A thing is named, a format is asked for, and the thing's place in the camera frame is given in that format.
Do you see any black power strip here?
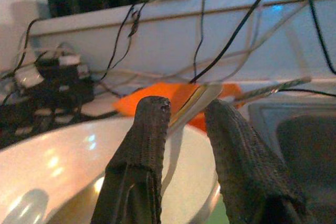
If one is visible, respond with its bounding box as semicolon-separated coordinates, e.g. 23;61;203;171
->
0;98;116;148

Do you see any orange plastic plate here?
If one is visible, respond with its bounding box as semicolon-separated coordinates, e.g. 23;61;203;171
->
112;82;242;133

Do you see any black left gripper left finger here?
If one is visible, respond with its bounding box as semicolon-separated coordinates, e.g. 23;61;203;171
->
90;95;172;224

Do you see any golden brown chopstick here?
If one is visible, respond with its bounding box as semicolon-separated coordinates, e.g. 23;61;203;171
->
178;86;207;117

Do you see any stainless steel kitchen sink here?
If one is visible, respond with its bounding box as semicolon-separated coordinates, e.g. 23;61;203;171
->
248;95;336;224

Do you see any black labelled power adapter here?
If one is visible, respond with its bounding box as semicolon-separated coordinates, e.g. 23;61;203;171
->
34;50;95;104

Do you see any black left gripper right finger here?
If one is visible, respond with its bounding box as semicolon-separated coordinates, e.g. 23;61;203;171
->
204;99;312;224

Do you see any white ceramic bowl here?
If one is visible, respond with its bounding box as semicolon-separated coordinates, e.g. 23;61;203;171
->
0;118;221;224

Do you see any light green plate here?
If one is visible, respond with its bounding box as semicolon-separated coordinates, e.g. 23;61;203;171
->
208;199;229;224

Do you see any black power cable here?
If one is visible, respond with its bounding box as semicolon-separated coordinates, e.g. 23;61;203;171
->
278;88;336;98
99;0;152;81
298;0;336;76
189;0;289;83
193;0;211;79

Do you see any metal utensil twisted handle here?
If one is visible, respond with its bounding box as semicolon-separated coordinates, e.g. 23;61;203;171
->
232;76;312;103

